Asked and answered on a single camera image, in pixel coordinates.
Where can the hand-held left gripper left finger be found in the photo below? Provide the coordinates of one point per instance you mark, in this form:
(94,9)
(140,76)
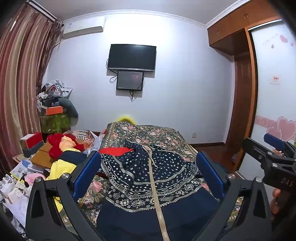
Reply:
(87,171)

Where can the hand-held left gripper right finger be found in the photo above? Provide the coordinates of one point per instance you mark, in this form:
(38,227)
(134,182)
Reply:
(210,171)

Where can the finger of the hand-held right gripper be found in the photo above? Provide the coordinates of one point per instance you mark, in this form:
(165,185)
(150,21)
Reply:
(274,140)
(253,148)

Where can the navy patterned garment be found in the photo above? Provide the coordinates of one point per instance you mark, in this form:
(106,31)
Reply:
(148,176)

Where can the person's right hand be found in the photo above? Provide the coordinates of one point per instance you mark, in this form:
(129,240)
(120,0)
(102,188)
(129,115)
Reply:
(275,201)

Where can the pink heart decal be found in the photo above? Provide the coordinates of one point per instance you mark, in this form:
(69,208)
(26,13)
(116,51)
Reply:
(283,128)

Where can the yellow garment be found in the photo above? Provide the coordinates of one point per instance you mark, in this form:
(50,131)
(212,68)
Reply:
(61,169)

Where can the red garment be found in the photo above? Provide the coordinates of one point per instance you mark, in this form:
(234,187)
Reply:
(114,151)

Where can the striped printed cloth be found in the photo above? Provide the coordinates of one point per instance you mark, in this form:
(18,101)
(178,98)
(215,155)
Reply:
(85,138)

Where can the white sliding wardrobe door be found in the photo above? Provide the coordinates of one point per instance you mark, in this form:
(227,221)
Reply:
(270,99)

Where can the red plush toy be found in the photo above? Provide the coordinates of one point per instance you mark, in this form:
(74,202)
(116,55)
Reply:
(54,144)

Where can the brown cardboard box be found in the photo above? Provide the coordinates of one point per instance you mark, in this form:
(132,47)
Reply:
(41,155)

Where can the pink cloth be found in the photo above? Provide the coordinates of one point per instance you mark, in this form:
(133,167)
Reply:
(34,178)

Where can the green patterned cloth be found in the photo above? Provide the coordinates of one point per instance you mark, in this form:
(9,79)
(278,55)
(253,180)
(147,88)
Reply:
(54,124)

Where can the grey box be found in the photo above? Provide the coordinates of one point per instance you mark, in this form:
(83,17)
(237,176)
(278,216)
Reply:
(32,151)

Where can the red white sticker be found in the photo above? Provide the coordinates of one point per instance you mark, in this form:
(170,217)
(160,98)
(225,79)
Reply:
(275,80)

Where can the floral bed blanket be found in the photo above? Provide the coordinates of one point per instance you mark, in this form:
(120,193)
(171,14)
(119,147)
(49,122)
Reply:
(161,135)

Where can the red box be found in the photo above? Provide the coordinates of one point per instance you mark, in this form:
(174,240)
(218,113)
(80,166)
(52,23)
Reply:
(31,140)

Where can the yellow fluffy object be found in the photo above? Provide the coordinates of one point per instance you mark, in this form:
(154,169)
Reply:
(126,118)

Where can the grey plush pillow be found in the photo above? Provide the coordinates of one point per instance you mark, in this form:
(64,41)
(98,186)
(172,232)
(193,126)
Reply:
(69,107)

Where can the orange box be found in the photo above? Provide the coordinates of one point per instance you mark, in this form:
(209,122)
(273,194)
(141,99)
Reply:
(54,110)

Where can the pile of papers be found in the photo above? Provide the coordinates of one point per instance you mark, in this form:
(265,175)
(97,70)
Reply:
(16,197)

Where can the small black monitor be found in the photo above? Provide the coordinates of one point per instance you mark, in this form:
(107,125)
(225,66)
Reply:
(129,80)

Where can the wooden wardrobe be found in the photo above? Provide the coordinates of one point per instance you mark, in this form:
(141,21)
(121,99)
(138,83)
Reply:
(227,32)

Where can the striped maroon curtain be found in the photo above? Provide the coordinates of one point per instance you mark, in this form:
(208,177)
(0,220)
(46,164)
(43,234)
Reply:
(20,69)

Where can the white air conditioner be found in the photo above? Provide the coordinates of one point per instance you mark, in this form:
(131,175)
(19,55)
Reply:
(83,29)

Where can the black wall television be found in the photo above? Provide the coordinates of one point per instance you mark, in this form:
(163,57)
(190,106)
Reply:
(131,56)

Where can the curtain rail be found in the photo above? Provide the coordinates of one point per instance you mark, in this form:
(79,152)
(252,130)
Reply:
(46,10)

